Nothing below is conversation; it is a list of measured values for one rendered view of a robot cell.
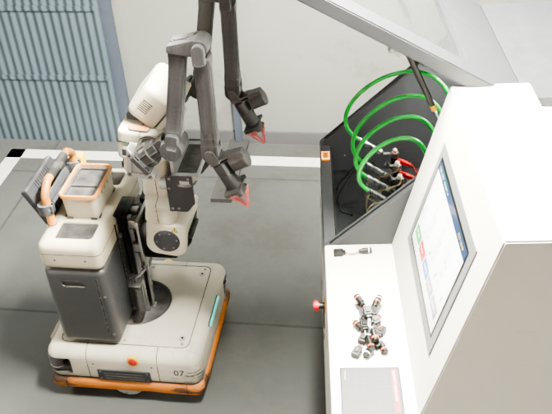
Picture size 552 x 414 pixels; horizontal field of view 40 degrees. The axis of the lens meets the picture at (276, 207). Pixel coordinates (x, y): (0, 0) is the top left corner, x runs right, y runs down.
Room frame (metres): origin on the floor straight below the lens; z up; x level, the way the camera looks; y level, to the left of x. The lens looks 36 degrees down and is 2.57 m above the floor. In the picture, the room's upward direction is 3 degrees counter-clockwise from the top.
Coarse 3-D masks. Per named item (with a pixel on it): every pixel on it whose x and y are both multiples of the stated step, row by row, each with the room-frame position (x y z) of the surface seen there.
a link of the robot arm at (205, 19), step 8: (200, 0) 2.58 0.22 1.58; (208, 0) 2.57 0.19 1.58; (216, 0) 2.56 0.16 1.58; (200, 8) 2.59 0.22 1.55; (208, 8) 2.58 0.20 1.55; (200, 16) 2.59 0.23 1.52; (208, 16) 2.58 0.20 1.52; (200, 24) 2.59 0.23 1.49; (208, 24) 2.58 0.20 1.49; (208, 32) 2.58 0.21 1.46; (192, 80) 2.58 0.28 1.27; (192, 88) 2.57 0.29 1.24; (192, 96) 2.57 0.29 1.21
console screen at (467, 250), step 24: (432, 192) 1.71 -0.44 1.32; (456, 192) 1.55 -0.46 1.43; (432, 216) 1.64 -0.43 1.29; (456, 216) 1.49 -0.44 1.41; (408, 240) 1.76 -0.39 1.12; (432, 240) 1.58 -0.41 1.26; (456, 240) 1.43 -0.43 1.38; (432, 264) 1.51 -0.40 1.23; (456, 264) 1.37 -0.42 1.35; (432, 288) 1.45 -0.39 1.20; (456, 288) 1.32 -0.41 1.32; (432, 312) 1.39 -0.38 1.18; (432, 336) 1.33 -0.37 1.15
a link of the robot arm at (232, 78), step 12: (228, 0) 2.54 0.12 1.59; (228, 12) 2.57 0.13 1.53; (228, 24) 2.57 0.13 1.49; (228, 36) 2.57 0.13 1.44; (228, 48) 2.57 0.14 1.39; (228, 60) 2.57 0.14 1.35; (228, 72) 2.57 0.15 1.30; (240, 72) 2.60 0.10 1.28; (228, 84) 2.56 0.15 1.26; (240, 84) 2.61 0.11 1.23
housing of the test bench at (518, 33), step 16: (496, 16) 2.47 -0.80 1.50; (512, 16) 2.46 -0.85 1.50; (528, 16) 2.46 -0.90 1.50; (544, 16) 2.45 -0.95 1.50; (496, 32) 2.34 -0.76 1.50; (512, 32) 2.34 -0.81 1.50; (528, 32) 2.33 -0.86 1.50; (544, 32) 2.32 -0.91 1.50; (512, 48) 2.21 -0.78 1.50; (528, 48) 2.21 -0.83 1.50; (544, 48) 2.20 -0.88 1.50; (512, 64) 2.11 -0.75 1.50; (528, 64) 2.10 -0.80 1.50; (544, 64) 2.09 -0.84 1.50; (528, 80) 2.00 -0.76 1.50; (544, 80) 1.99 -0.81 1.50; (544, 96) 1.90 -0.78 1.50
